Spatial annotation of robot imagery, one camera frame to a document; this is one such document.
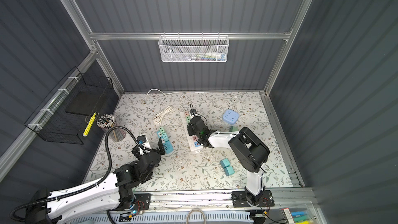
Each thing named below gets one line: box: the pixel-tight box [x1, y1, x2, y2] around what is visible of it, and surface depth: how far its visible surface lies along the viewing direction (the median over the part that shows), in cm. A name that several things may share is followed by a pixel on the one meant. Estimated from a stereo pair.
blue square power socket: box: [222, 109, 240, 125], surface depth 104 cm
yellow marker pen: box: [82, 112, 97, 137], surface depth 71 cm
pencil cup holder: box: [96, 114, 127, 143], surface depth 86 cm
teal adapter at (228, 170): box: [223, 165, 235, 177], surface depth 84 cm
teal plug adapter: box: [161, 132, 169, 143], surface depth 91 cm
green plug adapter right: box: [229, 126, 238, 133], surface depth 101 cm
